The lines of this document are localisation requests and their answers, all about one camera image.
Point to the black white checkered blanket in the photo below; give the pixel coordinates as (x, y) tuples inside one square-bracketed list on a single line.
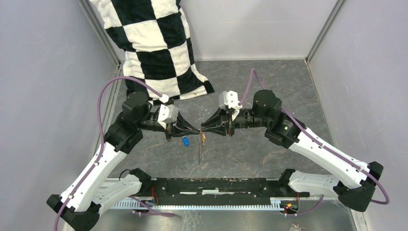
[(156, 40)]

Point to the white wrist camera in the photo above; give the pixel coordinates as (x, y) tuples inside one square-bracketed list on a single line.
[(229, 100), (167, 113)]

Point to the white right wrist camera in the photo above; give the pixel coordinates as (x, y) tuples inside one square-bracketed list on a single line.
[(229, 100)]

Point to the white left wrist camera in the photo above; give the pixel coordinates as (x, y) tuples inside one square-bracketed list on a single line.
[(167, 113)]

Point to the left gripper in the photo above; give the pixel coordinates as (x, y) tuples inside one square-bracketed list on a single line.
[(172, 129)]

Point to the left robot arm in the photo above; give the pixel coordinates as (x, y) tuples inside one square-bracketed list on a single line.
[(82, 204)]

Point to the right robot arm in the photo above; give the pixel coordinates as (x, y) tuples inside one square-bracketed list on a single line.
[(351, 181)]

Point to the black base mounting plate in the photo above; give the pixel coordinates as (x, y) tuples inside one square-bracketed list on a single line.
[(216, 191)]

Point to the metal key organizer plate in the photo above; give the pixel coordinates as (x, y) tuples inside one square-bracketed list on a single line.
[(200, 147)]

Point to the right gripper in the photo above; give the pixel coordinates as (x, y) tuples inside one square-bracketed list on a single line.
[(217, 122)]

